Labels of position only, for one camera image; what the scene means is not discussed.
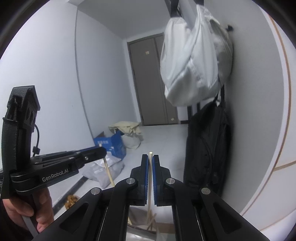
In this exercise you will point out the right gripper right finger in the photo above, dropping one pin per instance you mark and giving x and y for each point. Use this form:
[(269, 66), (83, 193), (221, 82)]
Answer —
[(199, 215)]

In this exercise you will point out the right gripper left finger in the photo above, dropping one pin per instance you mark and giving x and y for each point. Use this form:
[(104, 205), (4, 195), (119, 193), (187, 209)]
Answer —
[(102, 214)]

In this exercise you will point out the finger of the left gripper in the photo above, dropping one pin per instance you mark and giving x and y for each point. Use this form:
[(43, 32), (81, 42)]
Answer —
[(62, 160), (94, 152)]

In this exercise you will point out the wooden chopstick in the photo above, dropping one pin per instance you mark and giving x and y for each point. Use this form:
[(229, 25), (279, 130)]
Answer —
[(149, 194), (151, 221), (108, 171)]

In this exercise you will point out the person's left hand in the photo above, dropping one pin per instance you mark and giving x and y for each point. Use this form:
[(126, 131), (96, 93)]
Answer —
[(16, 208)]

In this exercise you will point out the white plastic parcel bag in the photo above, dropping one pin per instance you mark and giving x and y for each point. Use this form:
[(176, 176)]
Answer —
[(111, 160)]

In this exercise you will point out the blue cardboard box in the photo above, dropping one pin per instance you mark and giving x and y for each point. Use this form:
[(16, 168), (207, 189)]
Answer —
[(113, 144)]

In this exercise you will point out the grey plastic parcel bag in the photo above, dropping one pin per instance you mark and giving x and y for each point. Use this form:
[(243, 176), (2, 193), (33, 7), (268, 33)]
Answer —
[(99, 174)]

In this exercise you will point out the brown slippers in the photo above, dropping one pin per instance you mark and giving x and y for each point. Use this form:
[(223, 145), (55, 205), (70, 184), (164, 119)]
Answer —
[(70, 201)]

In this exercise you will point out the white sack bag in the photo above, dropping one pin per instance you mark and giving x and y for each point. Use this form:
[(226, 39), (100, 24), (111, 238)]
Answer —
[(132, 142)]

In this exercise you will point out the beige cloth on bag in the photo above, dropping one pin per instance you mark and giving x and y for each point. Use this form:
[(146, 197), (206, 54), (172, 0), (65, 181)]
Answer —
[(127, 127)]

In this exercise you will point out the white mesh utensil holder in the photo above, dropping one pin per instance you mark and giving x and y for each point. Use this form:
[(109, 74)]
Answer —
[(163, 225)]

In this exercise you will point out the black hanging backpack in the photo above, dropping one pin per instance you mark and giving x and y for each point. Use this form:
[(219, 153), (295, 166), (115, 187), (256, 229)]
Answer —
[(208, 147)]

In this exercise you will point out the white cabinet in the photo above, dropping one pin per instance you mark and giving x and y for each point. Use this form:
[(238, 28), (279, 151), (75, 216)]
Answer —
[(272, 207)]

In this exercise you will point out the grey brown door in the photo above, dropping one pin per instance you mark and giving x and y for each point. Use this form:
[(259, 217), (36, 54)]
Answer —
[(144, 56)]

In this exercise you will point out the white sling bag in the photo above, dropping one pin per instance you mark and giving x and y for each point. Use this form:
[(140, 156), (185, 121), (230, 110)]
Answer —
[(195, 62)]

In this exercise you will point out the black metal door frame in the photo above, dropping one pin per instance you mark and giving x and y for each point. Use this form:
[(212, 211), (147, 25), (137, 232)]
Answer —
[(186, 113)]

